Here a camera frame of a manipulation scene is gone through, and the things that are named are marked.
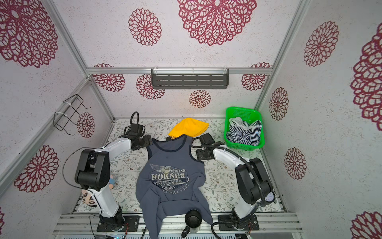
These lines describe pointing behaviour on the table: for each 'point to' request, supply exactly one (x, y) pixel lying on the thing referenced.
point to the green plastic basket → (248, 115)
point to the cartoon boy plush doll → (88, 196)
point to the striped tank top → (243, 132)
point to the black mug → (193, 220)
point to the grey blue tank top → (169, 184)
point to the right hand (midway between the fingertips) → (202, 153)
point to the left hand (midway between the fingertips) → (146, 142)
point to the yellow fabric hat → (193, 127)
